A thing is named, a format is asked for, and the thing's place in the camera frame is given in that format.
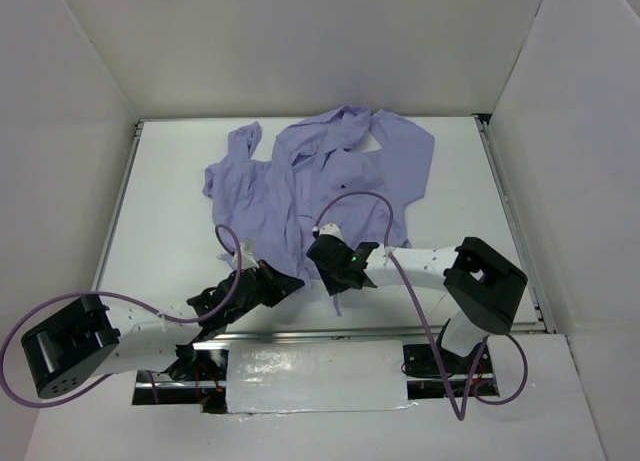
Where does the silver foil tape panel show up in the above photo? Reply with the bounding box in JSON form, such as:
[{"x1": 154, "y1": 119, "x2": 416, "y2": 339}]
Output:
[{"x1": 226, "y1": 340, "x2": 411, "y2": 414}]

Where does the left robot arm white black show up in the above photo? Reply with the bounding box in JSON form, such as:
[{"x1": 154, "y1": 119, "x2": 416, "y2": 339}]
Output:
[{"x1": 21, "y1": 260, "x2": 304, "y2": 400}]

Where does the lavender zip-up jacket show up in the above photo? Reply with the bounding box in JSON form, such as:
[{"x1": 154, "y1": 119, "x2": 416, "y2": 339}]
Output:
[{"x1": 203, "y1": 106, "x2": 435, "y2": 288}]

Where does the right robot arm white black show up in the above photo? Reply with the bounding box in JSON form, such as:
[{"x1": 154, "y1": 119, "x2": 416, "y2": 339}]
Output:
[{"x1": 307, "y1": 234, "x2": 528, "y2": 372}]

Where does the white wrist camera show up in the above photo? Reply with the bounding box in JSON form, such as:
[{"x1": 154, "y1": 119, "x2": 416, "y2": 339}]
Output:
[
  {"x1": 312, "y1": 223, "x2": 344, "y2": 241},
  {"x1": 232, "y1": 239, "x2": 258, "y2": 269}
]

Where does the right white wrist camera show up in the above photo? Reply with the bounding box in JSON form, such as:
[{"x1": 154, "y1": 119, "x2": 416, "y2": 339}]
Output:
[{"x1": 312, "y1": 223, "x2": 344, "y2": 241}]

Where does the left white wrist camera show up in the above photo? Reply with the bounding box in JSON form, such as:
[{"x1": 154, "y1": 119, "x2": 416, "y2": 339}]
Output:
[{"x1": 232, "y1": 239, "x2": 258, "y2": 269}]

